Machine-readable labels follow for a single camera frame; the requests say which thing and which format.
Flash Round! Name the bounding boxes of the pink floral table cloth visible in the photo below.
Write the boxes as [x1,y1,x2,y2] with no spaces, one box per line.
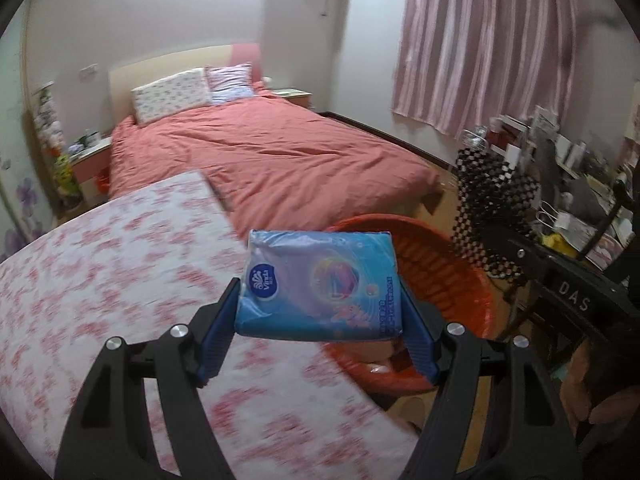
[1,172,416,479]

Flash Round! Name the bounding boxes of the floral wardrobe doors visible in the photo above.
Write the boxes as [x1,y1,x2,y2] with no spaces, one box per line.
[0,1,55,260]

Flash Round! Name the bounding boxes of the hanging plush toys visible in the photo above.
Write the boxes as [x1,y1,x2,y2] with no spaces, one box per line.
[35,82,82,210]

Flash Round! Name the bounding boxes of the red plastic basin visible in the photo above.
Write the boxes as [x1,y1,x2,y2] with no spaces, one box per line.
[322,214,496,398]

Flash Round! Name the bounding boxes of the blue tissue pack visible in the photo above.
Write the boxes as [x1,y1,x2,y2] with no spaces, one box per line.
[235,230,402,341]

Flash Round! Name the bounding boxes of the beige pink headboard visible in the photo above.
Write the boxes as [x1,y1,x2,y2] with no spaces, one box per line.
[108,44,262,124]

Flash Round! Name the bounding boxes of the pink striped pillow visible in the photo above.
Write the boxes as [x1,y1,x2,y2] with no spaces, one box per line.
[205,63,255,106]

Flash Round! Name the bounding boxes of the salmon pink bed quilt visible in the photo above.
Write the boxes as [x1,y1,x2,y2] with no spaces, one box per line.
[110,90,440,237]

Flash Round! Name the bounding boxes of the cluttered desk pile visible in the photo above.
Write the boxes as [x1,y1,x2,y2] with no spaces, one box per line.
[459,104,640,271]

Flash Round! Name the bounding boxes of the right bedside table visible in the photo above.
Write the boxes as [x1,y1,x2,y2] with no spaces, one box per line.
[272,88,311,108]

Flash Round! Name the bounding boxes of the black spiky plastic mat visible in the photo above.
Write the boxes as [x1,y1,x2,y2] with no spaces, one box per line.
[451,148,539,282]

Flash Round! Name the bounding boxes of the pink left nightstand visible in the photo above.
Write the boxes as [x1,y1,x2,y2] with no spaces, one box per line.
[72,136,112,208]

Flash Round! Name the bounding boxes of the pink striped curtain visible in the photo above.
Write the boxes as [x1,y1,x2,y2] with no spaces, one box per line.
[392,0,586,136]

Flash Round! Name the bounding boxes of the white floral pillow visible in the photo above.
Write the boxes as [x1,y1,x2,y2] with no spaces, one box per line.
[131,67,210,126]

